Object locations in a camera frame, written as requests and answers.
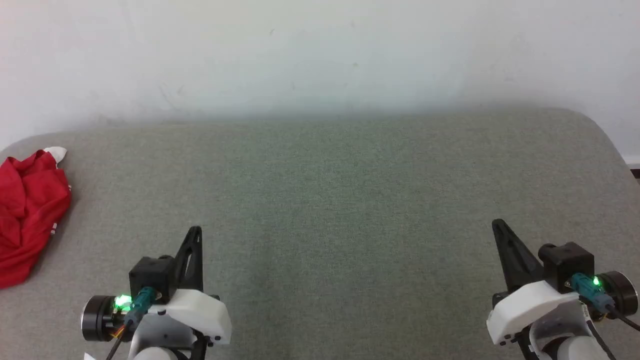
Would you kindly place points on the grey fabric sofa cushion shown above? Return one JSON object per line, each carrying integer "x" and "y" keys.
{"x": 340, "y": 210}

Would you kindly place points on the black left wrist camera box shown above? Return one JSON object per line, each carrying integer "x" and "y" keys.
{"x": 151, "y": 276}

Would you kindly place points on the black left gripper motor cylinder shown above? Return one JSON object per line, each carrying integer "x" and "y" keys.
{"x": 96, "y": 319}

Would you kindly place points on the red and white jersey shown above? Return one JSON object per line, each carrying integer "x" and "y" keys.
{"x": 27, "y": 215}

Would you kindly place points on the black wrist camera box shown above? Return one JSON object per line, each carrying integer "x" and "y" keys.
{"x": 151, "y": 276}
{"x": 567, "y": 265}

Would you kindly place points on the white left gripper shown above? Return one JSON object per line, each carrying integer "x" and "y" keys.
{"x": 200, "y": 312}

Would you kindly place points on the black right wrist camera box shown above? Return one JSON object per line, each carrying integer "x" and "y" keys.
{"x": 567, "y": 265}

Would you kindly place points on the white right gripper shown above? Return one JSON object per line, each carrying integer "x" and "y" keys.
{"x": 530, "y": 305}

